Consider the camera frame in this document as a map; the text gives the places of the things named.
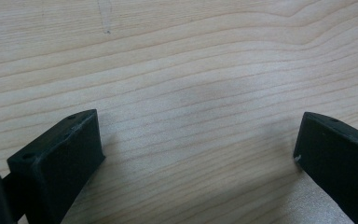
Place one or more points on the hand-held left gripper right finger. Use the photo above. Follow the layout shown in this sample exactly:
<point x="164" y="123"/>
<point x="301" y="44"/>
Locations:
<point x="341" y="161"/>

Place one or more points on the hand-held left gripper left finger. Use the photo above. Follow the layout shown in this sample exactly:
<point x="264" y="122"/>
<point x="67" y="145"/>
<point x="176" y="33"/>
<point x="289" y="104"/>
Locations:
<point x="60" y="163"/>

